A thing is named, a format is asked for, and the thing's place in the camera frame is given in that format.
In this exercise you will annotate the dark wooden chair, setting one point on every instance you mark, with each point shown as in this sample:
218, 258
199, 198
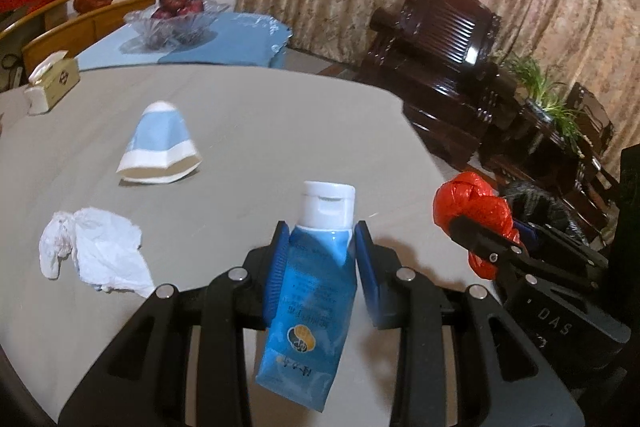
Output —
592, 117

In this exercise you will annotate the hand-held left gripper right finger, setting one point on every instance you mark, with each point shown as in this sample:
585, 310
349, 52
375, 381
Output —
367, 278

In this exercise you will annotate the dark wooden armchair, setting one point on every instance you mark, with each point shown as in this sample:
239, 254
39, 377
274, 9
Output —
440, 37

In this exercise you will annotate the blue table mat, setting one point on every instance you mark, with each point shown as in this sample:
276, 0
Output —
240, 42

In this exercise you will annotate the blue and white paper cup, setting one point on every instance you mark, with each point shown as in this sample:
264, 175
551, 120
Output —
160, 137

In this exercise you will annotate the light wooden chair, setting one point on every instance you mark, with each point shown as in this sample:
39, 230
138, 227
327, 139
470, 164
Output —
30, 19
75, 32

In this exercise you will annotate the dark wooden side table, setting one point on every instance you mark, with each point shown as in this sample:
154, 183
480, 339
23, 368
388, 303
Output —
530, 142

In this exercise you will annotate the crumpled white tissue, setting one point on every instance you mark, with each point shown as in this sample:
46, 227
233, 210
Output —
100, 247

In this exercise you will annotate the red plastic bag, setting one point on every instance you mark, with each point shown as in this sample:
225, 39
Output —
465, 202

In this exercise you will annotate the glass fruit bowl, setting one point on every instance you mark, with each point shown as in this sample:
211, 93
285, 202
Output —
170, 32

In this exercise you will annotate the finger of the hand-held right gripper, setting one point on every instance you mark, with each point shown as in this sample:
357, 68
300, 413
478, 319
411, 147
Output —
530, 232
490, 243

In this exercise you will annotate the small dark red fruit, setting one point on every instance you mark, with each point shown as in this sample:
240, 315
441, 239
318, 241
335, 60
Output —
196, 6
161, 13

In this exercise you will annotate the beige tissue box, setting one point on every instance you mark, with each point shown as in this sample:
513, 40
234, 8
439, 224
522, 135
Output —
57, 82

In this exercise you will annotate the black trash bag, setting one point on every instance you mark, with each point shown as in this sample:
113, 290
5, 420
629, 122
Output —
530, 197

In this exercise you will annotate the blue tube with white cap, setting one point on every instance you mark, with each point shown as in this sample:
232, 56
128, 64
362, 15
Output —
310, 297

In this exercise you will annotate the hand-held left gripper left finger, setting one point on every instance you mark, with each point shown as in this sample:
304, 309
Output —
277, 278

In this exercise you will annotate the green potted plant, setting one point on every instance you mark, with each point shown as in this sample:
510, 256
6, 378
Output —
545, 92

